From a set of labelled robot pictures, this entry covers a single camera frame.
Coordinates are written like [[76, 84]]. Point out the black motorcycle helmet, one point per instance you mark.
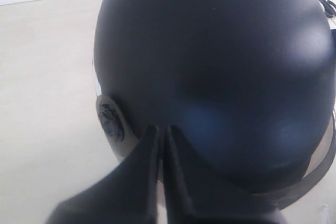
[[249, 83]]

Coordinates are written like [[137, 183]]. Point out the black handled scissors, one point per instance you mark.
[[329, 8]]

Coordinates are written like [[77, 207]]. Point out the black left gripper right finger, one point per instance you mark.
[[196, 194]]

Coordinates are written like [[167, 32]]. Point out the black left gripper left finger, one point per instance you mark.
[[126, 195]]

